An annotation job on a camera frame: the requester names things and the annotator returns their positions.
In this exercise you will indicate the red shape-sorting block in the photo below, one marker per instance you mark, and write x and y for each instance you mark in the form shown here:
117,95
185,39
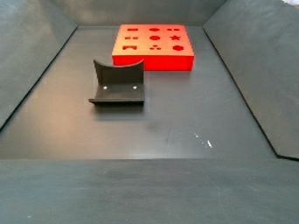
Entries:
160,44

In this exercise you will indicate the black curved holder stand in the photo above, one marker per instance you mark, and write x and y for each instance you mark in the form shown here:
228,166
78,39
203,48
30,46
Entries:
120,83

